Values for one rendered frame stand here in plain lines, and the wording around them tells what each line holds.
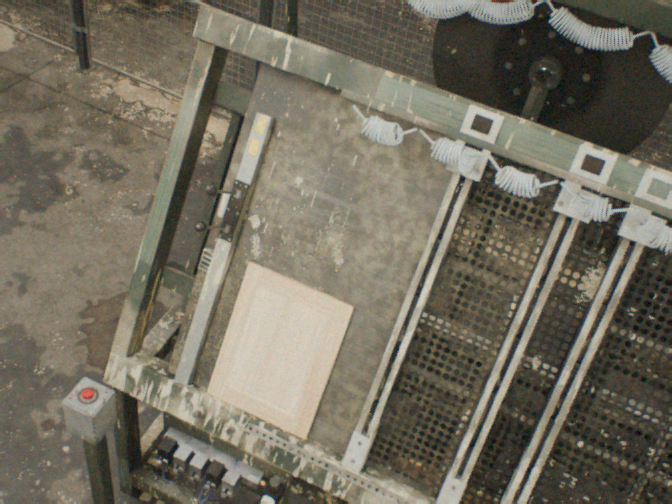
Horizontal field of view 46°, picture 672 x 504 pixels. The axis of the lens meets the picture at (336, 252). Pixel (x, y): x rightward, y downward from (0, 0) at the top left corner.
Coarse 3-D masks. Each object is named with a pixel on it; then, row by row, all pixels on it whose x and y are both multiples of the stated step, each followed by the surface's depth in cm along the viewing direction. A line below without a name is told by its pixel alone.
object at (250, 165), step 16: (256, 160) 245; (240, 176) 248; (256, 176) 250; (240, 224) 253; (224, 256) 254; (208, 272) 256; (224, 272) 256; (208, 288) 257; (208, 304) 258; (208, 320) 260; (192, 336) 262; (192, 352) 263; (192, 368) 264
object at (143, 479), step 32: (160, 320) 298; (160, 352) 290; (448, 352) 395; (128, 416) 304; (160, 416) 339; (128, 448) 305; (416, 448) 269; (608, 448) 294; (128, 480) 321; (160, 480) 318
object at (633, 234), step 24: (648, 168) 207; (648, 216) 208; (624, 240) 214; (648, 240) 200; (624, 264) 219; (600, 288) 218; (624, 288) 217; (600, 312) 220; (576, 336) 226; (600, 336) 220; (576, 360) 226; (576, 384) 224; (552, 408) 227; (552, 432) 229; (528, 456) 232; (528, 480) 233
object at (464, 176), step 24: (456, 168) 221; (480, 168) 219; (456, 192) 229; (456, 216) 227; (432, 240) 230; (432, 264) 231; (432, 288) 238; (408, 312) 238; (408, 336) 237; (384, 360) 240; (384, 384) 245; (384, 408) 246; (360, 432) 246; (360, 456) 247
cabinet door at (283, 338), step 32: (256, 288) 254; (288, 288) 251; (256, 320) 257; (288, 320) 253; (320, 320) 250; (224, 352) 262; (256, 352) 258; (288, 352) 255; (320, 352) 252; (224, 384) 264; (256, 384) 260; (288, 384) 257; (320, 384) 253; (288, 416) 258
